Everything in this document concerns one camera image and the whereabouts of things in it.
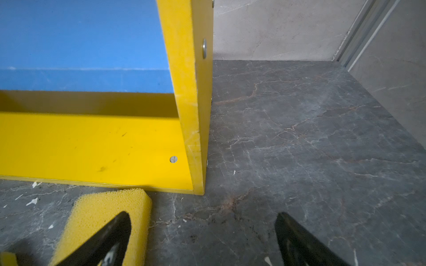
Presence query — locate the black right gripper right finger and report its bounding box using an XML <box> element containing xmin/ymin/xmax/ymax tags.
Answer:
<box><xmin>275</xmin><ymin>212</ymin><xmax>348</xmax><ymax>266</ymax></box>

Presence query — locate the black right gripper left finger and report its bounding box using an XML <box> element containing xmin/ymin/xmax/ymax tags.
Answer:
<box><xmin>59</xmin><ymin>211</ymin><xmax>132</xmax><ymax>266</ymax></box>

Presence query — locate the yellow sponge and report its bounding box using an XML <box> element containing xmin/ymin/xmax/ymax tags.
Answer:
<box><xmin>50</xmin><ymin>188</ymin><xmax>152</xmax><ymax>266</ymax></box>
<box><xmin>0</xmin><ymin>252</ymin><xmax>18</xmax><ymax>266</ymax></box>

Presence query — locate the yellow shelf unit frame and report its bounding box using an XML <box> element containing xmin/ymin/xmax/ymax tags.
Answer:
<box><xmin>1</xmin><ymin>1</ymin><xmax>215</xmax><ymax>195</ymax></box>

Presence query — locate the aluminium frame profile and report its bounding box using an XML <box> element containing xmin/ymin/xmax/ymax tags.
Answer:
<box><xmin>332</xmin><ymin>0</ymin><xmax>400</xmax><ymax>72</ymax></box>

